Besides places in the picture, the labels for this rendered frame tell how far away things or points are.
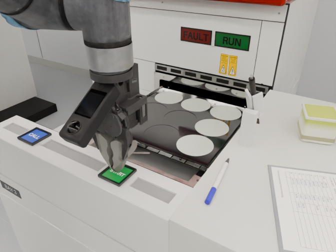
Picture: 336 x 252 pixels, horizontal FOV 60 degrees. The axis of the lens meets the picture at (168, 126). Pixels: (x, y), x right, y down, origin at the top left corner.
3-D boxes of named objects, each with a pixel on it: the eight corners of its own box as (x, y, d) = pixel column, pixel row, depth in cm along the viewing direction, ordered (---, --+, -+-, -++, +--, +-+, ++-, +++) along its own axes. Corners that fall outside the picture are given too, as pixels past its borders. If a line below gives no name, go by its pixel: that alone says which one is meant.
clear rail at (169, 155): (96, 128, 88) (96, 124, 87) (211, 171, 71) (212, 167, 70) (93, 131, 87) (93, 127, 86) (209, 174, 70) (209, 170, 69)
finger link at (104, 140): (131, 159, 62) (128, 121, 57) (112, 175, 58) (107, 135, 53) (119, 154, 63) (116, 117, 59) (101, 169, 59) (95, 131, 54)
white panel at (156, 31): (95, 79, 140) (83, -13, 119) (265, 124, 103) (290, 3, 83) (91, 81, 138) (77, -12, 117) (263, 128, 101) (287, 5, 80)
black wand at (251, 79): (253, 79, 55) (256, 73, 56) (246, 77, 56) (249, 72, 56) (258, 125, 72) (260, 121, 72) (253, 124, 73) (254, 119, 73)
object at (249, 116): (244, 131, 72) (252, 81, 65) (259, 136, 70) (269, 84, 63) (235, 143, 67) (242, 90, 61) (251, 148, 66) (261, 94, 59)
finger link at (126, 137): (134, 158, 54) (131, 117, 50) (129, 163, 53) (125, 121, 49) (114, 150, 56) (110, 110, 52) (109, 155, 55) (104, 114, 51)
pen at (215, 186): (226, 156, 62) (204, 199, 51) (231, 157, 61) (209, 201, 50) (226, 160, 62) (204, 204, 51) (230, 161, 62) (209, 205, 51)
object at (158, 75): (156, 92, 120) (156, 70, 116) (262, 120, 101) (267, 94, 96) (154, 93, 119) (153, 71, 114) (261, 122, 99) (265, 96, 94)
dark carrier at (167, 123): (163, 88, 112) (163, 87, 111) (250, 111, 96) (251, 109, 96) (101, 128, 87) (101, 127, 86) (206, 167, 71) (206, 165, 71)
